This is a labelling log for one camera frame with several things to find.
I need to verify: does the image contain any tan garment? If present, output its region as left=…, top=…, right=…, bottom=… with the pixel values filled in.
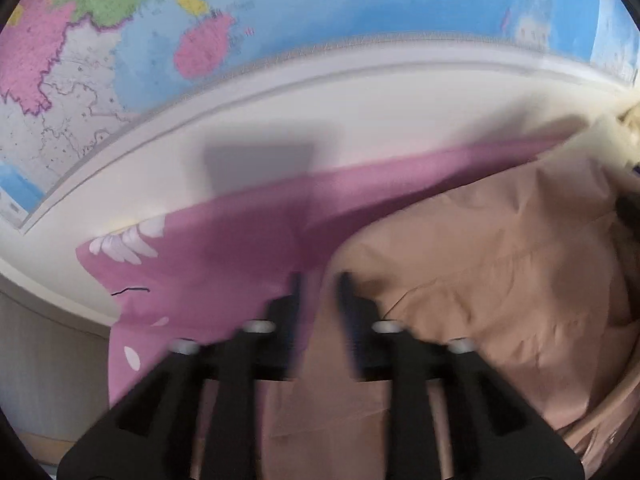
left=260, top=159, right=640, bottom=480

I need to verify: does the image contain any white headboard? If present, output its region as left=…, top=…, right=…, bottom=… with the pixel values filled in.
left=0, top=35, right=632, bottom=322

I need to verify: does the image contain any colourful wall map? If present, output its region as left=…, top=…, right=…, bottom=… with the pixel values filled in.
left=0, top=0, right=640, bottom=231

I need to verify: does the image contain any cream cloth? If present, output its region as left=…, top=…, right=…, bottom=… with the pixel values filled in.
left=562, top=102, right=640, bottom=173

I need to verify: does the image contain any pink flower print bedsheet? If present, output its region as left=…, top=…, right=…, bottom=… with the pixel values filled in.
left=75, top=136, right=571, bottom=411

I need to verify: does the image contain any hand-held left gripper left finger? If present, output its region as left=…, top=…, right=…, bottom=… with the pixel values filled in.
left=56, top=272, right=304, bottom=480

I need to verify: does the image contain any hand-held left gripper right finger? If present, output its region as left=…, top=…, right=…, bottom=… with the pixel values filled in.
left=336, top=272, right=586, bottom=480

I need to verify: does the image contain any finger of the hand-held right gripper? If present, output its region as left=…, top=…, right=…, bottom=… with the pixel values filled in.
left=616, top=194, right=640, bottom=232

